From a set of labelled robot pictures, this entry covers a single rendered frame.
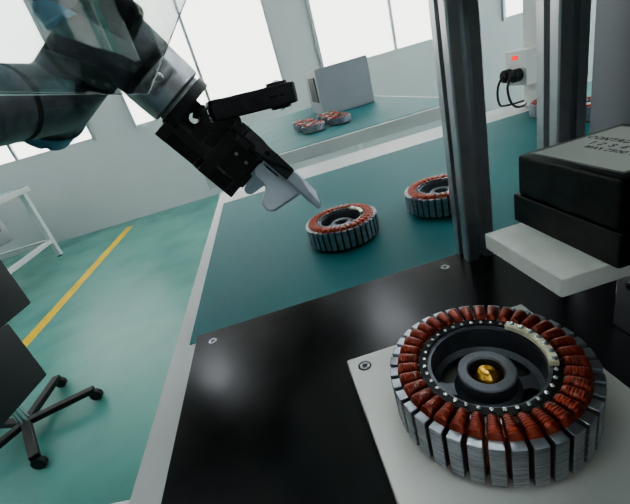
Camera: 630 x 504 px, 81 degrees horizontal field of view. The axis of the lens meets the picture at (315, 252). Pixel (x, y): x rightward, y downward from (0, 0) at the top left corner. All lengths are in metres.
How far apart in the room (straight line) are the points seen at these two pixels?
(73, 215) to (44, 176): 0.51
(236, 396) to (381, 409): 0.13
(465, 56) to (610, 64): 0.15
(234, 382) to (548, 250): 0.26
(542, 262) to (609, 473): 0.11
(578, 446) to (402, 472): 0.09
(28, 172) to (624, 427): 5.30
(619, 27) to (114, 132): 4.70
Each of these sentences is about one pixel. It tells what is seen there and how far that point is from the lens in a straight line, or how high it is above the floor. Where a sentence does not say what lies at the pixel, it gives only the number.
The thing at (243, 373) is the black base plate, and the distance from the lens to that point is 0.36.
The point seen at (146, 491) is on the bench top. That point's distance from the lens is 0.35.
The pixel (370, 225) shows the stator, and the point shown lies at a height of 0.77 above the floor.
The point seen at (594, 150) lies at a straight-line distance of 0.23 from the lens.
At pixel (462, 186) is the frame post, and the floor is 0.86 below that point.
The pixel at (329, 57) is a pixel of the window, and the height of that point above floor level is 1.11.
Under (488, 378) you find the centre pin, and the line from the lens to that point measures 0.25.
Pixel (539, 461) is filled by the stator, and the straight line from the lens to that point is 0.22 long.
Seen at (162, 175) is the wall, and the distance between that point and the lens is 4.85.
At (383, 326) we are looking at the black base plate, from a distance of 0.35.
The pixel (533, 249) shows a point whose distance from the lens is 0.22.
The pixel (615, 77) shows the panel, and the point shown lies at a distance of 0.48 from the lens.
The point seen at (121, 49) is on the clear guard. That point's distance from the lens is 0.22.
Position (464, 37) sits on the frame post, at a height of 0.98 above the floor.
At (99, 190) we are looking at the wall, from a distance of 5.09.
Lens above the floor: 0.99
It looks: 25 degrees down
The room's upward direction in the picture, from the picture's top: 16 degrees counter-clockwise
